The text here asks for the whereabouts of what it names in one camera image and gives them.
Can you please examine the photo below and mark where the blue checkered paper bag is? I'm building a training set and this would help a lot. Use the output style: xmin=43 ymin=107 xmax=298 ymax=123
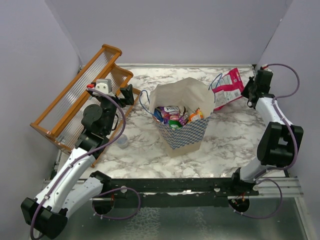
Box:
xmin=144 ymin=77 xmax=216 ymax=158

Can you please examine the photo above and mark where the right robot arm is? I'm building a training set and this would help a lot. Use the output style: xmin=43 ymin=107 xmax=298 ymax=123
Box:
xmin=229 ymin=67 xmax=304 ymax=196

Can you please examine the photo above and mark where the green snack pack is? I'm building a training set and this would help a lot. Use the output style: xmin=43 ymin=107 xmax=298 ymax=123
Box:
xmin=168 ymin=119 xmax=183 ymax=129

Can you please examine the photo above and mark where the small clear plastic cup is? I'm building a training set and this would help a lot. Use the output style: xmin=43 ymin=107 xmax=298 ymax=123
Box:
xmin=116 ymin=134 xmax=129 ymax=149

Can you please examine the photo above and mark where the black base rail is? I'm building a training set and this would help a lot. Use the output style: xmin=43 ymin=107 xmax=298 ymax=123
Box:
xmin=90 ymin=171 xmax=259 ymax=208

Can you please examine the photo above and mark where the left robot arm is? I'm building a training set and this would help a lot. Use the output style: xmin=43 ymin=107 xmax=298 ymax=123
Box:
xmin=21 ymin=83 xmax=135 ymax=240

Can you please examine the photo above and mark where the orange snack pack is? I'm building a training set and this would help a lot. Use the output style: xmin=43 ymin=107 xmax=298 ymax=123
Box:
xmin=188 ymin=108 xmax=204 ymax=122

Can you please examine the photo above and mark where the pink snack bag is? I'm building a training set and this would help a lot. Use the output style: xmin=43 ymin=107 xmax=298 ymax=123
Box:
xmin=208 ymin=67 xmax=245 ymax=111

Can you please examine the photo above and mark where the purple berries snack pack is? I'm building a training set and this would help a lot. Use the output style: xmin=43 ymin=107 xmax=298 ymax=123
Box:
xmin=156 ymin=106 xmax=180 ymax=124

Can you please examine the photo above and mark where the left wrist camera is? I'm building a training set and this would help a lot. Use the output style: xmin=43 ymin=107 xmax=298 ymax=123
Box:
xmin=86 ymin=78 xmax=115 ymax=97

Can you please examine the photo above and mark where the brown chocolate candy pack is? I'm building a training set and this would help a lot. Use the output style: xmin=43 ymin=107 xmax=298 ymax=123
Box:
xmin=178 ymin=107 xmax=190 ymax=126

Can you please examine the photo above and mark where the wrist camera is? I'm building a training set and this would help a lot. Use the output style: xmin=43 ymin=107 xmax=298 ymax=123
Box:
xmin=86 ymin=78 xmax=115 ymax=97
xmin=259 ymin=64 xmax=274 ymax=73

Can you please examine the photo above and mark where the orange wooden rack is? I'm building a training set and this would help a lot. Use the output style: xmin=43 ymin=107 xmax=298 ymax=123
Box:
xmin=30 ymin=44 xmax=134 ymax=154

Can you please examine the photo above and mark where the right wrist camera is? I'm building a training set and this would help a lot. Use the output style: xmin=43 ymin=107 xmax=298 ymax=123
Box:
xmin=259 ymin=64 xmax=274 ymax=73

